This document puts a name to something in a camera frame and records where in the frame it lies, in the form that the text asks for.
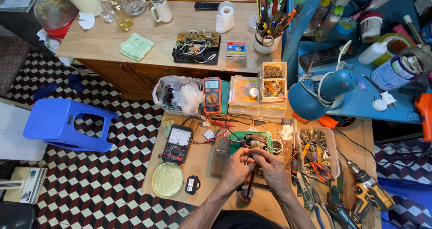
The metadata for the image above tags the person's right hand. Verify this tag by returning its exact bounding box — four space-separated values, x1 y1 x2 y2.
252 148 293 198

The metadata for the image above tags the person's left hand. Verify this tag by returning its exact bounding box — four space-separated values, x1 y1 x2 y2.
221 148 257 193

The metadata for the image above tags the red wire lead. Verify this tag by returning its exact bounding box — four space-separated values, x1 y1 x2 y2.
238 170 256 203

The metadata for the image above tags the small cup of screws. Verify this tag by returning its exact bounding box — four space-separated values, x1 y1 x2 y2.
271 138 284 154

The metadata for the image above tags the copper wound transformer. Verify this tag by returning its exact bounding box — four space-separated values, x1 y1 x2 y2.
247 133 269 152

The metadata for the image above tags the small white tissue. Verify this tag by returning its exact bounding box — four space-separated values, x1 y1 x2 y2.
278 124 294 141

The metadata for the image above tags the small black device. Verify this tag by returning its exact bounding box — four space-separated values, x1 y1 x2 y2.
184 175 200 195

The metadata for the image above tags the clear tub of tools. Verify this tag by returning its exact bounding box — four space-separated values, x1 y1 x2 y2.
296 126 341 183

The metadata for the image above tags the red test probe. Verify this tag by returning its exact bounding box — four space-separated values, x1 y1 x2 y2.
205 118 236 128

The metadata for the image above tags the person's black clothing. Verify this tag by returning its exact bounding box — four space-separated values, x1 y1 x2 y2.
211 210 285 229

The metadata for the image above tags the black analog multimeter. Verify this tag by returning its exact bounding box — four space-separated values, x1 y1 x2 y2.
161 124 194 165

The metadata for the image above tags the round yellow plastic lid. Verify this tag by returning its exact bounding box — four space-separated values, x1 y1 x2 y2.
151 162 185 199

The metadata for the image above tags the stack of clear plastic boxes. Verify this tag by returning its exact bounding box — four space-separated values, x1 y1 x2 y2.
228 75 288 123

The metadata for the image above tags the orange digital multimeter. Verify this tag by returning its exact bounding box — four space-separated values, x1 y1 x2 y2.
202 77 223 116

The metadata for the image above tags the banknote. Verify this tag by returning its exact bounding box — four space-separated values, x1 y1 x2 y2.
162 119 175 138

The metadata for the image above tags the blue desk lamp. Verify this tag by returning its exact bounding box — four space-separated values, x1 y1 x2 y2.
288 68 359 121

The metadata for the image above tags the compartment box of screws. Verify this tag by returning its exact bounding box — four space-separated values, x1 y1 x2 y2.
258 61 288 103

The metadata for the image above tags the plastic bag of parts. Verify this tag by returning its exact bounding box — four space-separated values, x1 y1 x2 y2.
152 75 205 117

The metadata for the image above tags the blue shelf table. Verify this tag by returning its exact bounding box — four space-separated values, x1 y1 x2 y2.
281 0 432 125

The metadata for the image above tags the small clear box red label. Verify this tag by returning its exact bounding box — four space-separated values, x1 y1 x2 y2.
225 41 247 65

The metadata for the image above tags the black power strip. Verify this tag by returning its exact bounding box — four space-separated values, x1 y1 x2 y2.
299 45 359 70

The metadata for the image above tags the circuit board in black tray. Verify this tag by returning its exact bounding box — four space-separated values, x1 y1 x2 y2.
172 30 222 66

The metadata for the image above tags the white plug adapter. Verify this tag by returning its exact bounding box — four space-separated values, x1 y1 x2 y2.
380 91 397 109

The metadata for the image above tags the white cup of tools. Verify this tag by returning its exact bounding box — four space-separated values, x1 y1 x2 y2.
252 0 297 55

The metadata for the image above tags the white toilet paper roll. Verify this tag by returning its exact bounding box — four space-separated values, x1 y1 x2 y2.
216 1 236 34

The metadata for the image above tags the white squeeze bottle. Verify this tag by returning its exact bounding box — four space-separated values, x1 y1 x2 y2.
357 41 389 65

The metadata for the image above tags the clear jar with blue label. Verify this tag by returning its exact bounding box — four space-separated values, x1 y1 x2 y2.
370 47 432 92

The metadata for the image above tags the green folded cloth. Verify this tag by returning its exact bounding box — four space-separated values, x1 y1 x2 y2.
120 32 155 63

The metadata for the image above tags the orange power tool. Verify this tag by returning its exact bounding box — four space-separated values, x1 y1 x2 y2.
414 93 432 144

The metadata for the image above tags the clear bottle with yellow cap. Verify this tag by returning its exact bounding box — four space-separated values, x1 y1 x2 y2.
315 0 333 42

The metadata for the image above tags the clear bottle with green cap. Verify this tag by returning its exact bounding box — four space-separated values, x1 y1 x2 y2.
328 5 345 32

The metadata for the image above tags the black remote control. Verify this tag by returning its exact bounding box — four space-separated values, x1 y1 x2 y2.
194 2 221 11

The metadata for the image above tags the white tub with red lid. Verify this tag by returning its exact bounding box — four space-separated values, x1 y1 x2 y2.
359 12 383 43

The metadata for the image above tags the white mug with metal lid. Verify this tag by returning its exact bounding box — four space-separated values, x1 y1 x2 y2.
149 0 174 23

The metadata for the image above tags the wooden cabinet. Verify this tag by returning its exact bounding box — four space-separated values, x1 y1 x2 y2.
55 0 283 101

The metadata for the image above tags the glass with yellow liquid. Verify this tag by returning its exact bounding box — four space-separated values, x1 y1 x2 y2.
113 8 134 32

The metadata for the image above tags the yellow tape roll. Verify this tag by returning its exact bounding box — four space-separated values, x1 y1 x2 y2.
373 32 418 66

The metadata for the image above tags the blue plastic stool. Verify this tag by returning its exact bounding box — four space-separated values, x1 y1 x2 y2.
22 98 119 153

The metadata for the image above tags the glass jug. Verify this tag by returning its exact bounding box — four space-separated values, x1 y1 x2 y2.
114 0 148 17

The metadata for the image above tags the weighing scale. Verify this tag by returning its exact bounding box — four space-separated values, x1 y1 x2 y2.
0 166 48 204

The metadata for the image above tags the crumpled white tissue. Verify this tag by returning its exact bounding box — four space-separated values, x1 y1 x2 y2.
78 12 96 30

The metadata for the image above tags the white board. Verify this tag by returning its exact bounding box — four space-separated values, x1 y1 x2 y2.
0 102 48 161

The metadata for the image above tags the black chair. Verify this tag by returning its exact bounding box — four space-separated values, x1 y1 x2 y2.
0 201 38 229

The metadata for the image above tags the red pot with glass lid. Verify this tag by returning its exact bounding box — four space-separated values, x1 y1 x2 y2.
33 0 78 39

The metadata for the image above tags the orange plastic handle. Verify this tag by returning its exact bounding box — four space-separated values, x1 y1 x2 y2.
317 114 339 129

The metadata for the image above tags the teal cordless drill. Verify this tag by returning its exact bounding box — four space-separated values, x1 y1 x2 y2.
326 202 362 229

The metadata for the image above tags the yellow cordless drill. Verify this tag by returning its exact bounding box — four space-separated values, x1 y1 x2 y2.
346 159 396 213

